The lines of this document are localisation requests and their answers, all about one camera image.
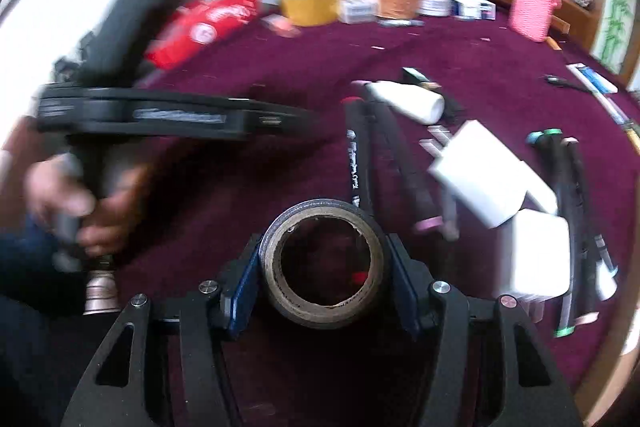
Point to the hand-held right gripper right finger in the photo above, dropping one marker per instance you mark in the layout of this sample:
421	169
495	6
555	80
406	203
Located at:
404	289

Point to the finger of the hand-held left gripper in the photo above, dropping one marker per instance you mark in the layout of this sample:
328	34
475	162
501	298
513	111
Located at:
285	119

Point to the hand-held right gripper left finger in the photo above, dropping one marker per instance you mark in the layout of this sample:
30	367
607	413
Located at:
241	289

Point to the brown tape roll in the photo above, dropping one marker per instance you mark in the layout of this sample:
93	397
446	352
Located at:
270	267

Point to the black marker red cap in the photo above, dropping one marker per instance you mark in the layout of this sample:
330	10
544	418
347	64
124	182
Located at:
357	157

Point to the black marker pink cap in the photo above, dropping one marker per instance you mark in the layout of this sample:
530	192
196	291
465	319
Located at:
405	157

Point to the white bottle orange cap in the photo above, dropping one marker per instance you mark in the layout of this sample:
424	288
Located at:
410	102

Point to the white power adapter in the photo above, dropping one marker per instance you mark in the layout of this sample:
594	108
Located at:
485	177
535	257

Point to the black gold tube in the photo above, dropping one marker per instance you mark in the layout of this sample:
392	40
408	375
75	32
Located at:
417	77

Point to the black marker teal cap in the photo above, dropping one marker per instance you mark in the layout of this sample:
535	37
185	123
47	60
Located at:
555	207

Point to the person's left forearm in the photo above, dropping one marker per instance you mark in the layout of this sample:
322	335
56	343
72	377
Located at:
15	187

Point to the person's left hand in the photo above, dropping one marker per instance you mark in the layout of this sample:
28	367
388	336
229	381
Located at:
55	194

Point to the small pink white packet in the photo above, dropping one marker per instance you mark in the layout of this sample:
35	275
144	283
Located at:
280	25

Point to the yellow box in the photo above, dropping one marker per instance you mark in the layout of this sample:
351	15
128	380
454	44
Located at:
312	7

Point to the red box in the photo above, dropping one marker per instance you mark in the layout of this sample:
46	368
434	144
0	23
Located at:
210	22

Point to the person's dark blue pants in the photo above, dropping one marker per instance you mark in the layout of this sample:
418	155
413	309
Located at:
30	347

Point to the small blue white box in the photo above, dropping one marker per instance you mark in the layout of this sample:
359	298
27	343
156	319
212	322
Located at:
475	9

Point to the thin black pen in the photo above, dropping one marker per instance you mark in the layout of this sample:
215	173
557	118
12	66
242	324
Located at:
567	83

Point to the pink woven basket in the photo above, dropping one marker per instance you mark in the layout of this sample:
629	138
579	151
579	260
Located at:
532	7

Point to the yellow flat stick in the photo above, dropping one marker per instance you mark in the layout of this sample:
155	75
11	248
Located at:
632	134

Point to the long white strip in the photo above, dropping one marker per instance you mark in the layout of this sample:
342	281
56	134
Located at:
614	109

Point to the wooden sideboard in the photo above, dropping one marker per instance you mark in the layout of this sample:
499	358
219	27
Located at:
575	14

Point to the bamboo wall print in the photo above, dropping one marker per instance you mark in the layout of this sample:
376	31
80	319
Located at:
615	22

